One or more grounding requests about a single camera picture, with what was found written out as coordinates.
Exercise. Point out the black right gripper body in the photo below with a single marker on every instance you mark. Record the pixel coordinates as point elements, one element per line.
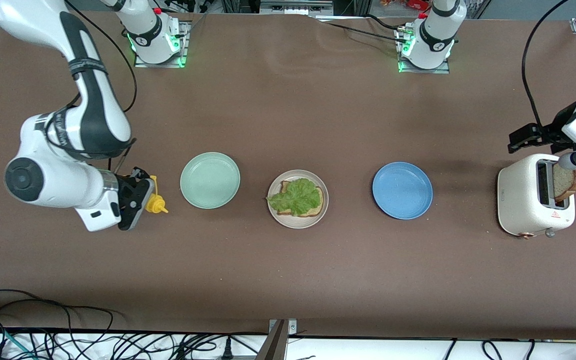
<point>127,190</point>

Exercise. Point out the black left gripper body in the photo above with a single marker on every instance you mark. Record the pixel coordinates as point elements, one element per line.
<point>554,131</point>

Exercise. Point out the yellow squeeze bottle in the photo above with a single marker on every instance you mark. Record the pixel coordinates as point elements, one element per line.
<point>157,204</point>

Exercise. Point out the dark-crust bread slice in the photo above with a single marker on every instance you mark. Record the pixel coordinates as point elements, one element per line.
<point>565,182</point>

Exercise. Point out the green lettuce leaf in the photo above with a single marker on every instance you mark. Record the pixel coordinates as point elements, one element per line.
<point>295,196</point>

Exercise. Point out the light-crust bread slice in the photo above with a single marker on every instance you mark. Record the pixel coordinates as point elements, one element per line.
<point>319,201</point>

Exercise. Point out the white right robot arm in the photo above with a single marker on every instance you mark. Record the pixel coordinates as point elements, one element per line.
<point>98,100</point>

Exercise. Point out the mint green plate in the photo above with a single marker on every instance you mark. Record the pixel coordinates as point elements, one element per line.
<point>210,180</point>

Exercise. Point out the blue plate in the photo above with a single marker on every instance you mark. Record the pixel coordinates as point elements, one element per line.
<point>402,190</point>

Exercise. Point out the beige plate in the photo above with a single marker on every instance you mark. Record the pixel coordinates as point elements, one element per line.
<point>295,223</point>

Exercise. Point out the white toaster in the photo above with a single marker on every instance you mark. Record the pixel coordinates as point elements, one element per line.
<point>518,200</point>

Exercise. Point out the red package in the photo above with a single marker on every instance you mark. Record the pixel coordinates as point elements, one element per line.
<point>408,4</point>

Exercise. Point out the black power plug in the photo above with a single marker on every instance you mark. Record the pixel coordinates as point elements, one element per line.
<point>227,352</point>

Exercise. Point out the dark grey metal beam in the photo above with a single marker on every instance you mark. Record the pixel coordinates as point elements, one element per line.
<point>273,347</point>

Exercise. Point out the grey power strip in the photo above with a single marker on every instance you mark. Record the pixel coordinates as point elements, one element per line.
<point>295,7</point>

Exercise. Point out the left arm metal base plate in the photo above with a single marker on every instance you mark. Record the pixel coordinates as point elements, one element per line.
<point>438,71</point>

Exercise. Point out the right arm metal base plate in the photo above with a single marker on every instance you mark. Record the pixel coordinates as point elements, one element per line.
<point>183,45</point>

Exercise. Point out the silver table bracket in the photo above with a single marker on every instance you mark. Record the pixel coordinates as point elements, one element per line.
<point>292,327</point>

